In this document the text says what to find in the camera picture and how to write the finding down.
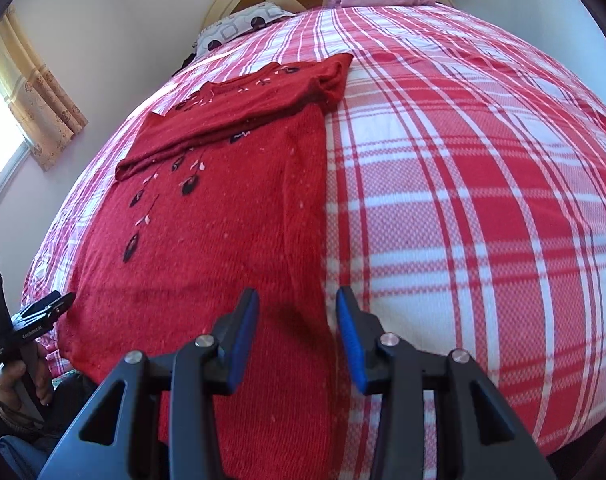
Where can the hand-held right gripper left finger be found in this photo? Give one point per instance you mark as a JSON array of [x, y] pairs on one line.
[[243, 340]]

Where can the yellow floral curtain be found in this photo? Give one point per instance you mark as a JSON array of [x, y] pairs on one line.
[[38, 95]]

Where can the grey patterned pillow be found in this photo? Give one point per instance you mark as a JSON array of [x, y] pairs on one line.
[[243, 25]]

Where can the red knit sweater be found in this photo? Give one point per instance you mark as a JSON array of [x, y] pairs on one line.
[[208, 235]]

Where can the person's dark trousers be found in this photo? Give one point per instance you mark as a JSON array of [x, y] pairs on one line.
[[68, 405]]

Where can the person's left hand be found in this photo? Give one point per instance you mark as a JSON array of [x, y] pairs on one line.
[[10, 385]]

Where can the red plaid bedspread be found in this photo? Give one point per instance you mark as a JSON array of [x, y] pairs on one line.
[[458, 210]]

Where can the dark clothes pile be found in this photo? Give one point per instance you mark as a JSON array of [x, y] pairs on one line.
[[189, 60]]

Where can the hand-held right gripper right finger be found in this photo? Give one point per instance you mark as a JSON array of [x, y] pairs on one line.
[[353, 345]]

